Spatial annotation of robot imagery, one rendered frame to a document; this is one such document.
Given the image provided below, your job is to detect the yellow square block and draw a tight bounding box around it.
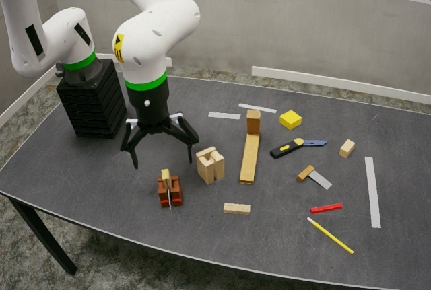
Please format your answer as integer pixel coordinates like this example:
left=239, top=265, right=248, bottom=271
left=279, top=111, right=302, bottom=130

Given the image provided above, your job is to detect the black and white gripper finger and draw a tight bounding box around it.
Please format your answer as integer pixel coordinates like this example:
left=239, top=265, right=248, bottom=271
left=157, top=111, right=199, bottom=164
left=120, top=117, right=152, bottom=169

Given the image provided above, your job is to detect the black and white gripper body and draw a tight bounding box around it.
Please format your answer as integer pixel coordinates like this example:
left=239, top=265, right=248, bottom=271
left=135, top=101, right=172, bottom=135

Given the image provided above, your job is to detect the red flat bar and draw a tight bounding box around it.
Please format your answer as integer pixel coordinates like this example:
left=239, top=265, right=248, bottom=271
left=310, top=203, right=342, bottom=214

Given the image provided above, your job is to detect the yellow pencil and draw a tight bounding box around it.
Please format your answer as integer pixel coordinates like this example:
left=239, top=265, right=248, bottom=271
left=307, top=217, right=353, bottom=254

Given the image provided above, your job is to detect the try square with wooden stock and grey blade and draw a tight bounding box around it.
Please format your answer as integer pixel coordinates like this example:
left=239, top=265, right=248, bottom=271
left=297, top=165, right=332, bottom=190

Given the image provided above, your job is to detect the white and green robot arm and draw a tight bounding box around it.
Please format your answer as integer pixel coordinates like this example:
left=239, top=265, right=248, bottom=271
left=0, top=0, right=200, bottom=110

